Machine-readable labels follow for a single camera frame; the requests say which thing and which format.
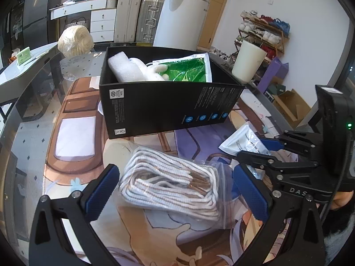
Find white foil sachet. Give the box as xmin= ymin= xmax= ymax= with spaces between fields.
xmin=218 ymin=123 xmax=271 ymax=156

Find bagged white rope bundle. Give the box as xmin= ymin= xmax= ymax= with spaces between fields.
xmin=117 ymin=146 xmax=237 ymax=231

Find green white plastic package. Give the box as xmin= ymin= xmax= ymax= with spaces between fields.
xmin=152 ymin=53 xmax=212 ymax=83

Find white plush toy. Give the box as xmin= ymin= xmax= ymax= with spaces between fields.
xmin=129 ymin=58 xmax=168 ymax=81

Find person's right hand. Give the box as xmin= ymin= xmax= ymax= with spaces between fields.
xmin=330 ymin=191 xmax=354 ymax=213

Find anime print desk mat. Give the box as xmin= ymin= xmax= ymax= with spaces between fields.
xmin=43 ymin=78 xmax=277 ymax=265

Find purple paper bag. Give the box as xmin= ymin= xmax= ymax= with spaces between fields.
xmin=257 ymin=57 xmax=289 ymax=93

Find cream tumbler cup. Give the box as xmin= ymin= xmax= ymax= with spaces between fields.
xmin=232 ymin=41 xmax=266 ymax=84

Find shoe rack with shoes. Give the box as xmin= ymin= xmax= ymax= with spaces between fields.
xmin=234 ymin=11 xmax=291 ymax=63

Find black cardboard box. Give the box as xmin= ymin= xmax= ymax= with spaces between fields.
xmin=99 ymin=55 xmax=244 ymax=139

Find white cylindrical appliance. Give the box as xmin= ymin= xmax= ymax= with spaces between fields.
xmin=153 ymin=0 xmax=210 ymax=51

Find white foam roll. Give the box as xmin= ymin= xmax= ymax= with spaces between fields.
xmin=108 ymin=52 xmax=145 ymax=83

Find white coffee table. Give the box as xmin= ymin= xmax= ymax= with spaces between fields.
xmin=1 ymin=42 xmax=58 ymax=123

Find green tissue box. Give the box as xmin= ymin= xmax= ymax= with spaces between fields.
xmin=16 ymin=47 xmax=32 ymax=66

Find silver suitcase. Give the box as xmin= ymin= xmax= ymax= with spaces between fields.
xmin=135 ymin=0 xmax=164 ymax=44

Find bagged cream yarn ball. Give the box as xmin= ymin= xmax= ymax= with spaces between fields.
xmin=58 ymin=25 xmax=95 ymax=58

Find white suitcase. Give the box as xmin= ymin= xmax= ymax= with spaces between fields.
xmin=114 ymin=0 xmax=141 ymax=43

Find white dresser desk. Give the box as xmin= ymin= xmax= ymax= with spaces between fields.
xmin=49 ymin=0 xmax=117 ymax=43

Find black refrigerator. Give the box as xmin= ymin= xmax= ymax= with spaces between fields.
xmin=23 ymin=0 xmax=49 ymax=49

